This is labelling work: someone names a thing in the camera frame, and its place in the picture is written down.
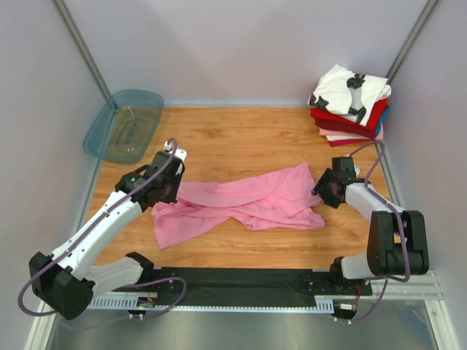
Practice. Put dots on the aluminium frame post left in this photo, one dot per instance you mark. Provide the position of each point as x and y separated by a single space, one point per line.
71 27

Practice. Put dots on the aluminium frame post right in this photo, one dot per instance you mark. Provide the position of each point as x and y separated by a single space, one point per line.
410 41

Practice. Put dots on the crimson folded shirt bottom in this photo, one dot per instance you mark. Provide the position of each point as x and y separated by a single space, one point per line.
338 143

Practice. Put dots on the white black printed folded shirt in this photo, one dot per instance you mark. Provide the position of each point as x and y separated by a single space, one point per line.
349 95

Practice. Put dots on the aluminium frame post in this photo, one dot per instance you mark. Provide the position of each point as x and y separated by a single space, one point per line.
71 27
410 41

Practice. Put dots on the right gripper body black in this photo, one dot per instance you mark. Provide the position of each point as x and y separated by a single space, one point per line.
323 189

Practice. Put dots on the teal transparent plastic bin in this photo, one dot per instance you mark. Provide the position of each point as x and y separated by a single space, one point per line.
125 126

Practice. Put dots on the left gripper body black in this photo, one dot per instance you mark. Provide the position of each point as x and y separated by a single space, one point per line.
171 189

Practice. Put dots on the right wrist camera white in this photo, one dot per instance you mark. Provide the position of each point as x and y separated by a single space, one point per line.
354 174

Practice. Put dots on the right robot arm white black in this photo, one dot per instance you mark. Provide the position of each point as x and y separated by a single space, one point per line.
397 246

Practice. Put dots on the pink t shirt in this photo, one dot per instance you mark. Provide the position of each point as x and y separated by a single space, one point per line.
278 199

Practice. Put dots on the blue folded shirt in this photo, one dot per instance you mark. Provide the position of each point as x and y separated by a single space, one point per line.
384 115

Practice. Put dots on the light pink folded shirt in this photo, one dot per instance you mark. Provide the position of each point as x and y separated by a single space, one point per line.
344 132

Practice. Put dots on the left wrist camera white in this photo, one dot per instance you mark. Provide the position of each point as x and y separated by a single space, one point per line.
180 153

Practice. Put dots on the red folded shirt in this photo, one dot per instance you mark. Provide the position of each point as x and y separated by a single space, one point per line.
373 122

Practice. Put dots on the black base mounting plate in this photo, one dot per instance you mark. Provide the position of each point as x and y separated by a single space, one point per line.
249 287

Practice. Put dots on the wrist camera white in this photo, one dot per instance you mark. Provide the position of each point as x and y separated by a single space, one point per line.
354 174
180 153

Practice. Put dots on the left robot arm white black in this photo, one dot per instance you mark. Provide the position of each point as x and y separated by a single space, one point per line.
68 280

